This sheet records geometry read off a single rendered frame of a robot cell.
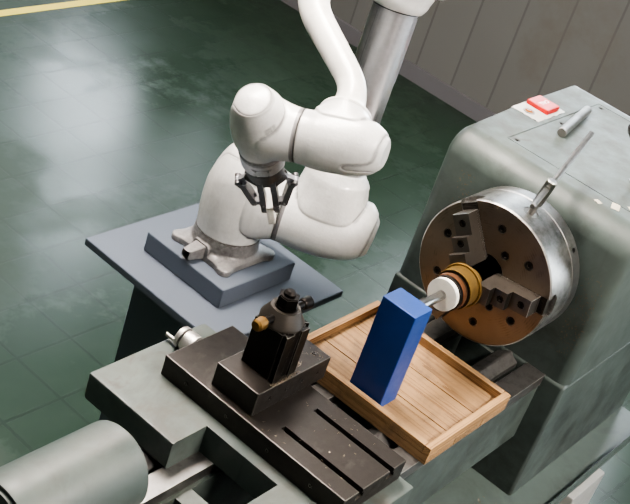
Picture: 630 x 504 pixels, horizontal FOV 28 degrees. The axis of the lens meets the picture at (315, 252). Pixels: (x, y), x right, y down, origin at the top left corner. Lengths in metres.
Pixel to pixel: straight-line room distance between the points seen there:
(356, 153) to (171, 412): 0.56
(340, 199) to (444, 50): 3.47
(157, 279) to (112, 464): 1.11
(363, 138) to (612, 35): 3.55
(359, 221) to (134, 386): 0.75
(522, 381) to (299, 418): 0.68
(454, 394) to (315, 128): 0.66
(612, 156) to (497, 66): 3.11
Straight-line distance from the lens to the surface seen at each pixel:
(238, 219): 2.78
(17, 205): 4.39
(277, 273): 2.91
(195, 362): 2.26
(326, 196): 2.73
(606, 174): 2.82
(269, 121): 2.23
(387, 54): 2.67
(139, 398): 2.23
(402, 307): 2.34
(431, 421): 2.48
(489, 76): 6.03
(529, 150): 2.78
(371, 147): 2.23
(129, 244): 2.93
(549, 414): 2.82
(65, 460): 1.75
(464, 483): 2.94
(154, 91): 5.37
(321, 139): 2.23
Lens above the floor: 2.34
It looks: 31 degrees down
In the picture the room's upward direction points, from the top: 19 degrees clockwise
